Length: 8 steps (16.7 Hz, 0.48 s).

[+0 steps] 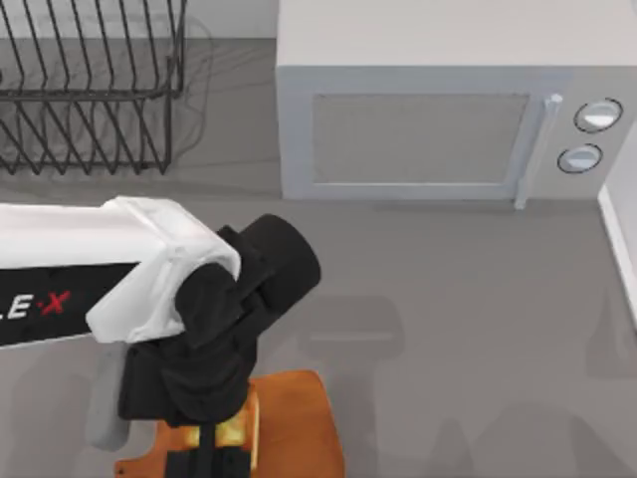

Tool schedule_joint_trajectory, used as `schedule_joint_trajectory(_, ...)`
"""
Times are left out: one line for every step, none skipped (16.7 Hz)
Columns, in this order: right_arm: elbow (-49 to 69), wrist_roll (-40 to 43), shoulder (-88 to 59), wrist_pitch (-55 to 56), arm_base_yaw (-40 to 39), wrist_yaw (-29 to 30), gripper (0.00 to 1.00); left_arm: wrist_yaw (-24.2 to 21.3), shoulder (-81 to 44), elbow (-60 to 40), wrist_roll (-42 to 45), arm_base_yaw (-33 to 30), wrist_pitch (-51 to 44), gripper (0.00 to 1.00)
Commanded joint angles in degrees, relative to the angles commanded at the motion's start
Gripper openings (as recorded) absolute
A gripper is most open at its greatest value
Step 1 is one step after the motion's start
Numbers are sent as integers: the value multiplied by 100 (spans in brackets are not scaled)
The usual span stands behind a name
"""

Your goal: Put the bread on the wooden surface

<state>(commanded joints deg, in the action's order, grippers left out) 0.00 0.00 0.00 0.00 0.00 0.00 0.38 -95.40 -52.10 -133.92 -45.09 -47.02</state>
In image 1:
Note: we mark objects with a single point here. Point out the pale microwave oven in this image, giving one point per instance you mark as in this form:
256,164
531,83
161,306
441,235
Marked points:
398,40

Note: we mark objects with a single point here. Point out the orange wooden cutting board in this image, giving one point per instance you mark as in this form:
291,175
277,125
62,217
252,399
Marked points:
298,423

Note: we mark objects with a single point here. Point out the microwave oven door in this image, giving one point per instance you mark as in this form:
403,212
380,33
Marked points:
418,139

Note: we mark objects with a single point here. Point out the yellow bread slice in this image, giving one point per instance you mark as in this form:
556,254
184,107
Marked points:
234,433

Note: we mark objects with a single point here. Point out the large microwave knob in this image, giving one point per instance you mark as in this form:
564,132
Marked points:
598,115

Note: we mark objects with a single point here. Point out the small microwave knob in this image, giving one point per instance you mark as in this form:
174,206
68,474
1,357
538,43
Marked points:
579,159

